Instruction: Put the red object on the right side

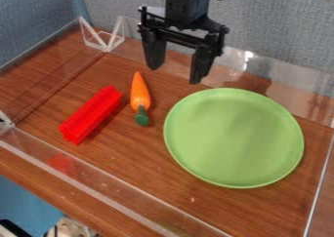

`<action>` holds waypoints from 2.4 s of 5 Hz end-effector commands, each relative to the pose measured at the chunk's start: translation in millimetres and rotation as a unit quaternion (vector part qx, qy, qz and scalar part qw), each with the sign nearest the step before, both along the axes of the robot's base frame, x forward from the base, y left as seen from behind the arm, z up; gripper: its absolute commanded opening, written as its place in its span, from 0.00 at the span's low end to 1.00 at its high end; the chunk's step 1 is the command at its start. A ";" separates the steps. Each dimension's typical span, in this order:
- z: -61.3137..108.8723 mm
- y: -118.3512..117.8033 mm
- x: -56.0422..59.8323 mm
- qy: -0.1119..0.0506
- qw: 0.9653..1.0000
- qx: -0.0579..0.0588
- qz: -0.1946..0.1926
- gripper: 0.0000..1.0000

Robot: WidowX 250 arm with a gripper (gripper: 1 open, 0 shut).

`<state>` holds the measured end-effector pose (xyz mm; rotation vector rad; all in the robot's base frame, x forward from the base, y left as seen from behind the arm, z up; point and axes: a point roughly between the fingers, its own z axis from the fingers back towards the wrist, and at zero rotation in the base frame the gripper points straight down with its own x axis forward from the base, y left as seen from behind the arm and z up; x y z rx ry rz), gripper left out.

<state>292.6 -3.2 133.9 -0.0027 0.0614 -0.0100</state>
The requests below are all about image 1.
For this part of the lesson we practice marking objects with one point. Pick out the orange toy carrot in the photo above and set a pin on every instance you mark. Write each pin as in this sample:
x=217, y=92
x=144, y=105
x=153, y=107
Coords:
x=141, y=99

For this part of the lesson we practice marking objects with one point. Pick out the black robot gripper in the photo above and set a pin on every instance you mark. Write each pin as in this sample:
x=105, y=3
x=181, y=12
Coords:
x=182, y=22

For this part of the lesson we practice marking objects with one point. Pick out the clear acrylic barrier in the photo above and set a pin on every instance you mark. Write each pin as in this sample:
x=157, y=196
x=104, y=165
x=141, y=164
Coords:
x=118, y=181

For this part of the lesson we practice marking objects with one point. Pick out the green round plate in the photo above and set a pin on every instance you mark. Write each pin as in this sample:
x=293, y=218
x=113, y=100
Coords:
x=235, y=138

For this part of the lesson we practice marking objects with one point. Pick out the red plastic block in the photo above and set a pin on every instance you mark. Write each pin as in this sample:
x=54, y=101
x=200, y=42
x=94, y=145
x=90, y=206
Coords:
x=92, y=114

